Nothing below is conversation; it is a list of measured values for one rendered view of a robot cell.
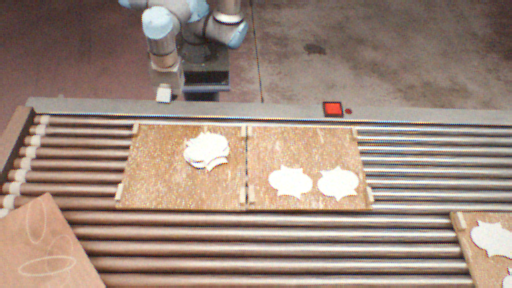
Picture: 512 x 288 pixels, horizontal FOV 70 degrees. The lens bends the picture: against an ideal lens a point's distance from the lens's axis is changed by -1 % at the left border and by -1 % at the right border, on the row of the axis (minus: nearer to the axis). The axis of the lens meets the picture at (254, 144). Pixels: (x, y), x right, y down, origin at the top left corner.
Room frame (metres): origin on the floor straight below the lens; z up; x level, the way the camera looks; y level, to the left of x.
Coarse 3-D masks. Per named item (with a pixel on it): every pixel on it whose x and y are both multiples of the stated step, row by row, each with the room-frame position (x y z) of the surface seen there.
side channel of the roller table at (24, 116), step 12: (24, 108) 0.89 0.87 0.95; (12, 120) 0.83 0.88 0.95; (24, 120) 0.84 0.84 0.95; (12, 132) 0.78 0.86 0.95; (24, 132) 0.80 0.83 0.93; (0, 144) 0.72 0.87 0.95; (12, 144) 0.73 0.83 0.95; (24, 144) 0.76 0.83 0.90; (0, 156) 0.67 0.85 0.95; (12, 156) 0.69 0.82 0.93; (0, 168) 0.63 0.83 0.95; (12, 168) 0.66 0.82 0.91; (0, 180) 0.59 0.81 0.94; (0, 192) 0.56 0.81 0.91
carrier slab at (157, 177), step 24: (144, 144) 0.79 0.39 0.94; (168, 144) 0.80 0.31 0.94; (240, 144) 0.82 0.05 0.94; (144, 168) 0.68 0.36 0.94; (168, 168) 0.69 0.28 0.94; (192, 168) 0.70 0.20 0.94; (216, 168) 0.71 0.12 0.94; (240, 168) 0.72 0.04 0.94; (144, 192) 0.59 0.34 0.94; (168, 192) 0.60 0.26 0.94; (192, 192) 0.61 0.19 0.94; (216, 192) 0.62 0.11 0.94
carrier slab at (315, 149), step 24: (264, 144) 0.83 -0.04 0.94; (288, 144) 0.84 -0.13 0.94; (312, 144) 0.85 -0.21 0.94; (336, 144) 0.86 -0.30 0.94; (264, 168) 0.73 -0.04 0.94; (312, 168) 0.75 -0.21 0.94; (360, 168) 0.76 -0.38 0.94; (264, 192) 0.63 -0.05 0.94; (312, 192) 0.65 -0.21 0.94; (360, 192) 0.66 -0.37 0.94
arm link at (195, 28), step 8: (200, 0) 1.31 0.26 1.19; (200, 8) 1.26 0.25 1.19; (208, 8) 1.26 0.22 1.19; (192, 16) 1.22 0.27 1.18; (200, 16) 1.22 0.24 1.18; (208, 16) 1.24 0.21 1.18; (192, 24) 1.22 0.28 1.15; (200, 24) 1.21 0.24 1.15; (184, 32) 1.24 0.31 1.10; (192, 32) 1.22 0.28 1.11; (200, 32) 1.21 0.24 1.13; (192, 40) 1.22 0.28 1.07; (200, 40) 1.23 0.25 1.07
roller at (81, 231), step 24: (216, 240) 0.47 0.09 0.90; (240, 240) 0.47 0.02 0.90; (264, 240) 0.48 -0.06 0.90; (288, 240) 0.49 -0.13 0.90; (312, 240) 0.49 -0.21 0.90; (336, 240) 0.50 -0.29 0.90; (360, 240) 0.51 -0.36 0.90; (384, 240) 0.51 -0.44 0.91; (408, 240) 0.52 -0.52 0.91; (432, 240) 0.53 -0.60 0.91; (456, 240) 0.53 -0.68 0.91
